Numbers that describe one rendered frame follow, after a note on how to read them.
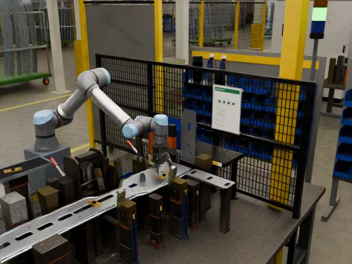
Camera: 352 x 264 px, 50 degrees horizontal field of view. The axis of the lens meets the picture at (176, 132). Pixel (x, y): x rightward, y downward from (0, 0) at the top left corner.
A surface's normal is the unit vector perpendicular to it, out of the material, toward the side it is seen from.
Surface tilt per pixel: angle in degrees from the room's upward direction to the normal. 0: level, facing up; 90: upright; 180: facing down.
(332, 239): 0
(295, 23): 90
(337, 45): 90
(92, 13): 90
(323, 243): 0
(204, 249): 0
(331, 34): 90
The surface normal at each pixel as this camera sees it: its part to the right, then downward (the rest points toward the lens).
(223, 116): -0.66, 0.24
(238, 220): 0.00, -0.95
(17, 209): 0.76, 0.21
